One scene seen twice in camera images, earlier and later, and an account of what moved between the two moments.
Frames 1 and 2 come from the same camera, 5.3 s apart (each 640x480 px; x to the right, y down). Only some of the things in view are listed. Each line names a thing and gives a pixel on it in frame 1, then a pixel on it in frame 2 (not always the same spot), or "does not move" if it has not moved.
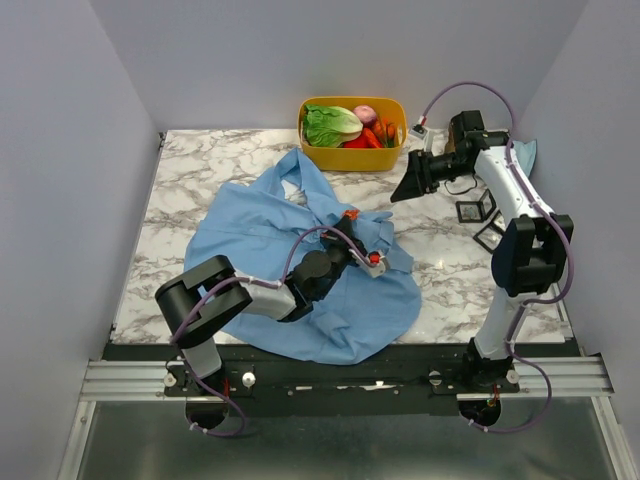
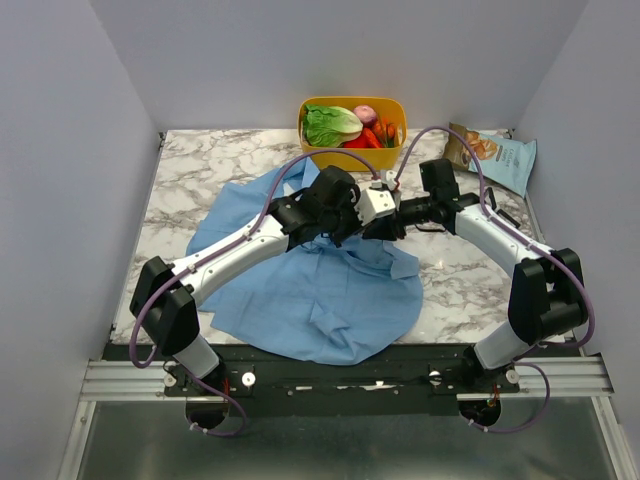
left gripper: [338, 240] to [350, 205]
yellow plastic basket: [358, 159] does not move
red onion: [366, 114] does not move
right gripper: [423, 170] to [388, 230]
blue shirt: [263, 226] does not move
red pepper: [366, 140] does not move
